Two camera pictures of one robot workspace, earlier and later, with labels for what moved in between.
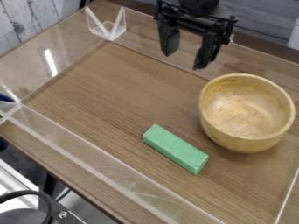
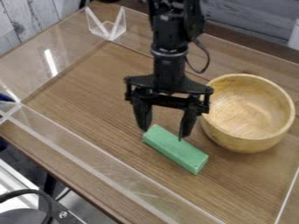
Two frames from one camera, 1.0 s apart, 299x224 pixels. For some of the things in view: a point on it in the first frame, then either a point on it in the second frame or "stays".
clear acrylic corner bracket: (107, 29) stays
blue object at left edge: (4, 97) stays
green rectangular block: (191, 158) stays
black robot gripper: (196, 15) → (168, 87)
